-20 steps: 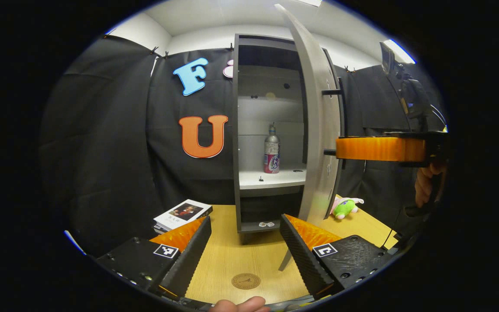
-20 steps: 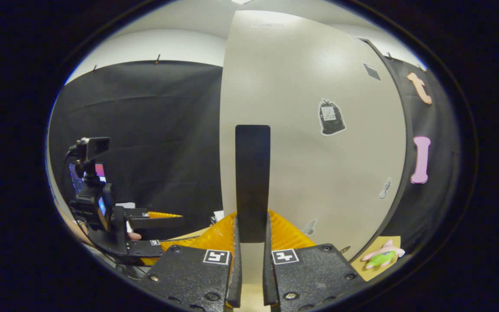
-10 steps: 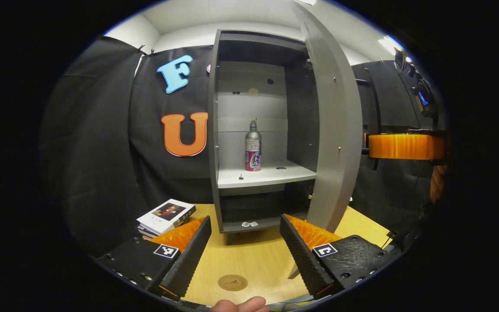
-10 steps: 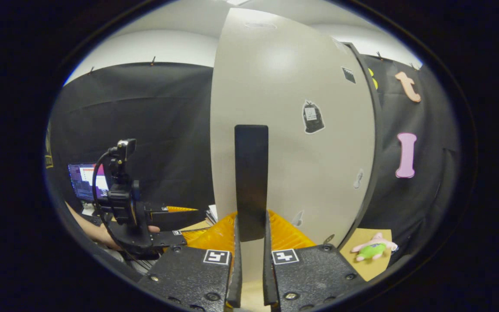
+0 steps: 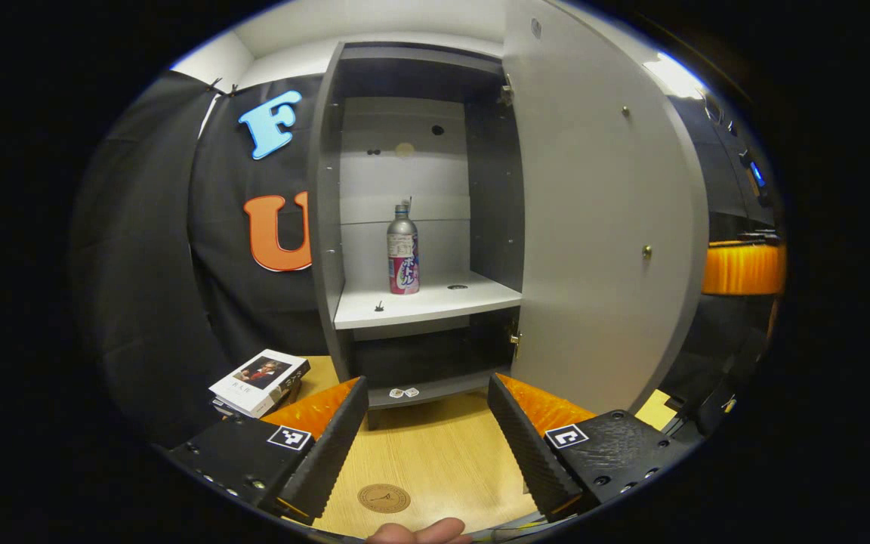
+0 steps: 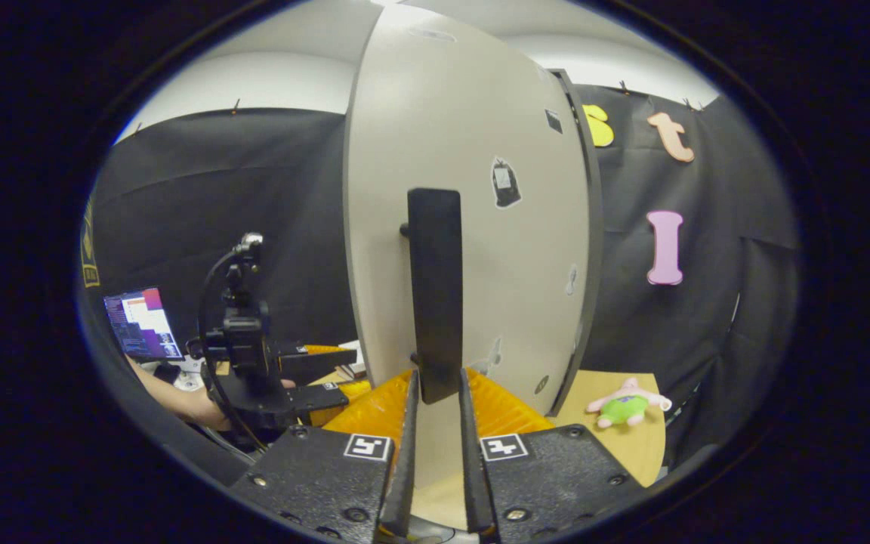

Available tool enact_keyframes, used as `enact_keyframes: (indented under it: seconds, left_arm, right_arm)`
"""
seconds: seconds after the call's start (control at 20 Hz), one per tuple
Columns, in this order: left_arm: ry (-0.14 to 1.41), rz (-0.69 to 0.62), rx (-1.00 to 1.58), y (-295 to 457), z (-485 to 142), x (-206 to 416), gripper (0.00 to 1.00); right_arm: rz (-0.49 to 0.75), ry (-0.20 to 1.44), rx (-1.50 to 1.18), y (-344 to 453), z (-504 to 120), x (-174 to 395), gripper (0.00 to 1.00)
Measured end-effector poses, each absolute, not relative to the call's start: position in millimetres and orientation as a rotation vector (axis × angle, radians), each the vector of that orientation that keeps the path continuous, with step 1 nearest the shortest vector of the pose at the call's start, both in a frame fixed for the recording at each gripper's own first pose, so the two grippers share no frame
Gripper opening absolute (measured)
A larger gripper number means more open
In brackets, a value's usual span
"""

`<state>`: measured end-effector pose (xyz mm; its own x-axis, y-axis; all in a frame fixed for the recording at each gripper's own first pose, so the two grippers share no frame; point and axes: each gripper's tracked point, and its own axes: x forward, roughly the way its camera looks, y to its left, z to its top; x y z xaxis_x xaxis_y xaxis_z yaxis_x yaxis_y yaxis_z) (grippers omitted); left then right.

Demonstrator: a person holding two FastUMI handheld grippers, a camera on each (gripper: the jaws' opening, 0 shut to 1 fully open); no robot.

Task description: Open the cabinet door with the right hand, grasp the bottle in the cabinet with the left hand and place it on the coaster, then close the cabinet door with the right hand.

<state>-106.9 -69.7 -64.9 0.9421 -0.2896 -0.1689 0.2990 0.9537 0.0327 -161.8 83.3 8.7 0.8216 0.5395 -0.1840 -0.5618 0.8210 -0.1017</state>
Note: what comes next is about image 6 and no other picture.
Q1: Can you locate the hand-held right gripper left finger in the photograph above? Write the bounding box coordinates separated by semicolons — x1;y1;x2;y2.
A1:
227;369;421;544

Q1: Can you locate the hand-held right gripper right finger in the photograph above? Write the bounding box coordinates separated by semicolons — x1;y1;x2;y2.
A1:
456;367;647;544

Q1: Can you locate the black door handle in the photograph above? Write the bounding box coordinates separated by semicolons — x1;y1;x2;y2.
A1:
401;187;464;405

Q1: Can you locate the beige cabinet door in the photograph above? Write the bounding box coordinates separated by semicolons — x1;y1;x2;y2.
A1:
343;4;594;492

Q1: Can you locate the small printed box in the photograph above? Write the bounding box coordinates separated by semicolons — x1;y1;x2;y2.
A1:
335;340;368;380

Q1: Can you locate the laptop screen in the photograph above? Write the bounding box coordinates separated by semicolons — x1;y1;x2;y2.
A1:
103;287;184;362

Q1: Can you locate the black backdrop cloth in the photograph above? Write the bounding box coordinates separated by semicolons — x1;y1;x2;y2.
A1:
84;83;802;469

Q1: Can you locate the green pink plush toy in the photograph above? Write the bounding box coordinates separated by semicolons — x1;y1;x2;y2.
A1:
586;378;674;430

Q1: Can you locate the yellow printed sign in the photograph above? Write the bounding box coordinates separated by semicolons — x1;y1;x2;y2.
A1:
80;195;101;289

